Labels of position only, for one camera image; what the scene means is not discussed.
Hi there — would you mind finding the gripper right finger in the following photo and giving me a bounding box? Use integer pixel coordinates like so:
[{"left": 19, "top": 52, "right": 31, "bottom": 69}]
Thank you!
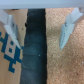
[{"left": 58, "top": 8, "right": 84, "bottom": 51}]

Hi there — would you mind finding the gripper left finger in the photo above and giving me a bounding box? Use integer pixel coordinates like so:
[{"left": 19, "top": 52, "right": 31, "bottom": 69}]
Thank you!
[{"left": 0, "top": 9, "right": 24, "bottom": 45}]

